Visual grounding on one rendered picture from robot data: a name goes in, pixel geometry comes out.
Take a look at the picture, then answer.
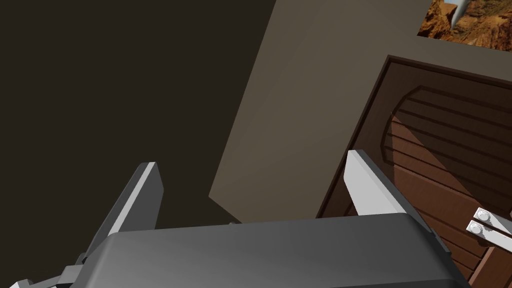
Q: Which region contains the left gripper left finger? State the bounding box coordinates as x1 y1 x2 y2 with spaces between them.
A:
84 161 165 259

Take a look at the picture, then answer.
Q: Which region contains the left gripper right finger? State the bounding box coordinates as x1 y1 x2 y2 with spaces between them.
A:
343 149 433 234

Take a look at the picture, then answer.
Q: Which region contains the brown wooden door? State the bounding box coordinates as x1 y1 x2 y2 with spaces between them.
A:
315 55 512 288

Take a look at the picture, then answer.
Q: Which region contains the silver door handle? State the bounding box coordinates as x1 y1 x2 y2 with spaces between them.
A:
465 207 512 254

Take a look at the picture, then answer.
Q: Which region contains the orange canyon wall picture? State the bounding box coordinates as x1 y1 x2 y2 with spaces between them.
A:
416 0 512 52

